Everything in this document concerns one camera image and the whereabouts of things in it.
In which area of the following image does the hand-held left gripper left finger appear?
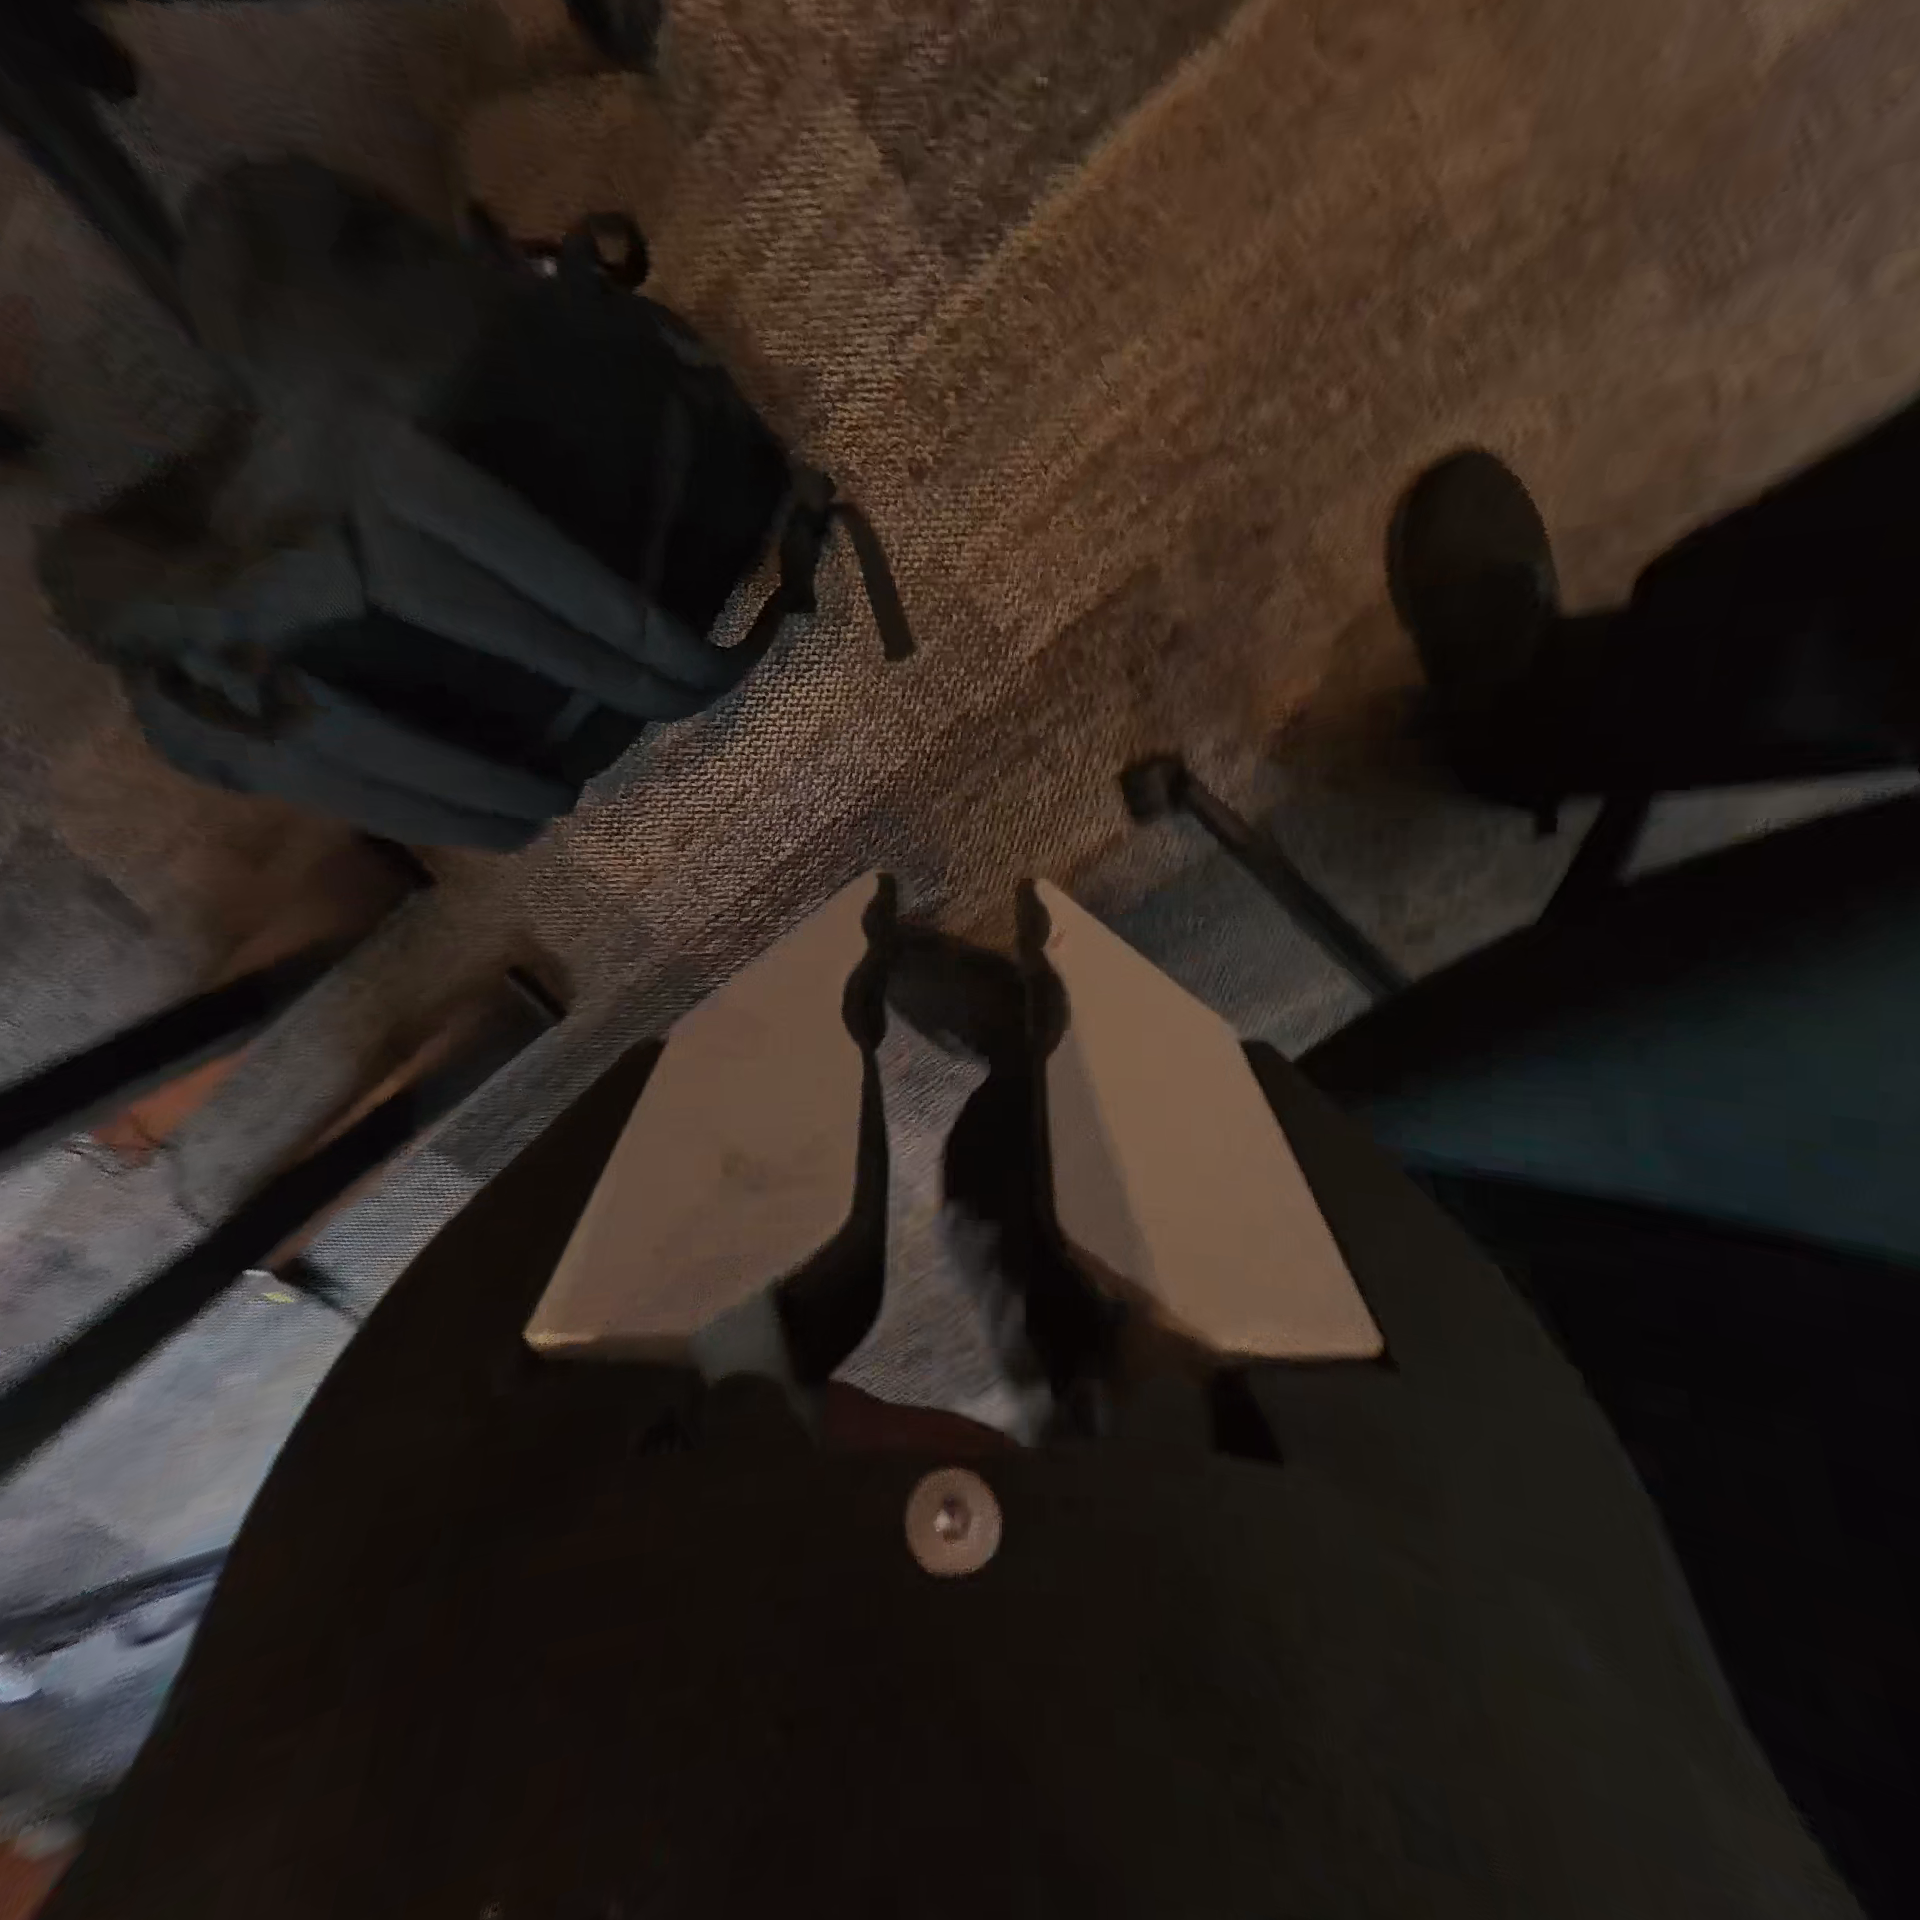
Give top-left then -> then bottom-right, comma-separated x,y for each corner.
523,875 -> 901,1376

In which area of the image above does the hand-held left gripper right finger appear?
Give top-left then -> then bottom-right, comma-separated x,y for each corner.
1018,880 -> 1386,1381

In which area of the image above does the dark backpack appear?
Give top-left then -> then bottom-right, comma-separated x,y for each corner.
37,159 -> 919,858

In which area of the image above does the black chair base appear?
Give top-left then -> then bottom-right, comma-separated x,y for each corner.
1125,449 -> 1920,1000

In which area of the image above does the black metal desk frame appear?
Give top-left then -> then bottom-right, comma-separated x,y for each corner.
0,930 -> 564,1479

